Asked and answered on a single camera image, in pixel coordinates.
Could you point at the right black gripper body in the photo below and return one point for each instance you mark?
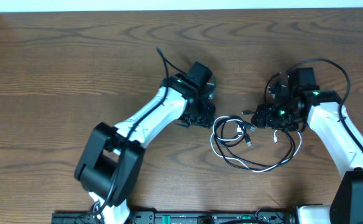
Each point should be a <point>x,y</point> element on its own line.
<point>281,117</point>

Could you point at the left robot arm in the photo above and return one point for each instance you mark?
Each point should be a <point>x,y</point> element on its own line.
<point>109,166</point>

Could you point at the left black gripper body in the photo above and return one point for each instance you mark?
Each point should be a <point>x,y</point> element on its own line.
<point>202,114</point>

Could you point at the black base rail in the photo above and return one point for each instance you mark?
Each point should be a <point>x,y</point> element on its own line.
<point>147,217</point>

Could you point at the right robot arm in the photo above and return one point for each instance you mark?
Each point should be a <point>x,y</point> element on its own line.
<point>298,102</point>

